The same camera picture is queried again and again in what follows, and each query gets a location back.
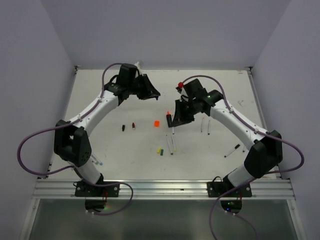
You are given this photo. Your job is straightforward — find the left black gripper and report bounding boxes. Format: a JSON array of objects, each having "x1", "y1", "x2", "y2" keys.
[{"x1": 127, "y1": 73, "x2": 160, "y2": 100}]

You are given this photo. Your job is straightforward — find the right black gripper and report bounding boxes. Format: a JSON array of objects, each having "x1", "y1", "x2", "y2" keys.
[{"x1": 172, "y1": 97, "x2": 198, "y2": 126}]

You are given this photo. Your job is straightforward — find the black orange highlighter body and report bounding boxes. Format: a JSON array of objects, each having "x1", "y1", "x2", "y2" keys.
[{"x1": 166, "y1": 111, "x2": 173, "y2": 128}]

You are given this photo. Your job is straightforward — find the orange highlighter cap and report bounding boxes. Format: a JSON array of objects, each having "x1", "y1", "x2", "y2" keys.
[{"x1": 154, "y1": 120, "x2": 160, "y2": 128}]

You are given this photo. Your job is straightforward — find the yellow marker pen body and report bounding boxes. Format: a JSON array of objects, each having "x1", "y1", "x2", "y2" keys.
[{"x1": 171, "y1": 133, "x2": 177, "y2": 152}]

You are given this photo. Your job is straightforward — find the green marker pen body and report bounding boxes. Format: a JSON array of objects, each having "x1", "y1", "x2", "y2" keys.
[{"x1": 166, "y1": 134, "x2": 174, "y2": 155}]

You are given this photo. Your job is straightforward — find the light blue capped pen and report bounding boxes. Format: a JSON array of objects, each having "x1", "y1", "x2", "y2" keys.
[{"x1": 92, "y1": 154, "x2": 103, "y2": 166}]

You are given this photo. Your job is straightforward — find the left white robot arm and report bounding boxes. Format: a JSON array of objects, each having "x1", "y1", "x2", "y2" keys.
[{"x1": 53, "y1": 63, "x2": 161, "y2": 197}]

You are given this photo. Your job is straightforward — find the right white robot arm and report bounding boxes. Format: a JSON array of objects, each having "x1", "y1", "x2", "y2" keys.
[{"x1": 167, "y1": 78, "x2": 283, "y2": 197}]

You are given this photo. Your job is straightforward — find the teal capped pen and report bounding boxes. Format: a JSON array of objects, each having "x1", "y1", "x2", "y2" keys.
[{"x1": 91, "y1": 155, "x2": 99, "y2": 165}]

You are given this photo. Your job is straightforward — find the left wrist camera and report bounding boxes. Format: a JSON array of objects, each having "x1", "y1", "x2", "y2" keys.
[{"x1": 134, "y1": 61, "x2": 143, "y2": 75}]

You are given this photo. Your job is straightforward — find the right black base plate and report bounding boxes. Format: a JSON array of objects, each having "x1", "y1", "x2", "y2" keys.
[{"x1": 206, "y1": 176, "x2": 253, "y2": 198}]

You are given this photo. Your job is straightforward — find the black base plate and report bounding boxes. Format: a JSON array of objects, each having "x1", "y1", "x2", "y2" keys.
[
  {"x1": 73, "y1": 181, "x2": 120, "y2": 198},
  {"x1": 206, "y1": 176, "x2": 253, "y2": 198}
]

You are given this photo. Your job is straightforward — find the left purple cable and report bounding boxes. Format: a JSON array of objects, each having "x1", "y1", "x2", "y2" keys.
[{"x1": 16, "y1": 62, "x2": 134, "y2": 216}]

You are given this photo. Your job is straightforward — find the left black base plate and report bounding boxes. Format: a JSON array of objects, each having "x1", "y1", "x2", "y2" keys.
[{"x1": 73, "y1": 181, "x2": 120, "y2": 198}]

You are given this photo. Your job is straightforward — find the aluminium mounting rail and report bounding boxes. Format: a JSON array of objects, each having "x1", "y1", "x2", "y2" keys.
[{"x1": 32, "y1": 178, "x2": 295, "y2": 200}]

